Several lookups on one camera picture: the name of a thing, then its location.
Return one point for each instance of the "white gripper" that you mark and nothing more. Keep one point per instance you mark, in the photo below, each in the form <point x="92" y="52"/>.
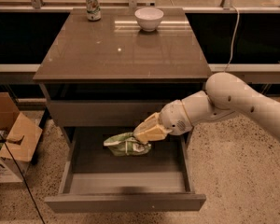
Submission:
<point x="174" y="118"/>

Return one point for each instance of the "green jalapeno chip bag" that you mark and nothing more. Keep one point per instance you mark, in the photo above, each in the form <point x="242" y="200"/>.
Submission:
<point x="125" y="144"/>

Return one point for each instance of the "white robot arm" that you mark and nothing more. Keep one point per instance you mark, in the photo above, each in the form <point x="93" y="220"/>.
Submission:
<point x="224" y="96"/>

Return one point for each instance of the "grey drawer cabinet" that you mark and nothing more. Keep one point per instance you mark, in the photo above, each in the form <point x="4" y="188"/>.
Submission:
<point x="113" y="59"/>

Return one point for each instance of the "open grey middle drawer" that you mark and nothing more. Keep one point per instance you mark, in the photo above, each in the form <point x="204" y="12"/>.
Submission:
<point x="94" y="180"/>

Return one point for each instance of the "closed grey top drawer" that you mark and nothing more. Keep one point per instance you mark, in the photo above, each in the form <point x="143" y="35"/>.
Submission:
<point x="102" y="113"/>

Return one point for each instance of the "white ceramic bowl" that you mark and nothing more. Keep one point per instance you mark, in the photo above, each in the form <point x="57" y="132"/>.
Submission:
<point x="148" y="18"/>

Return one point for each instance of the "crushed soda can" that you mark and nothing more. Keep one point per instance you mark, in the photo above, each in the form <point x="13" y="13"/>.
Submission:
<point x="93" y="10"/>

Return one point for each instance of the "brown cardboard box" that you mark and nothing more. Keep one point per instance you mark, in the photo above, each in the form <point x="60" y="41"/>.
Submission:
<point x="19" y="137"/>

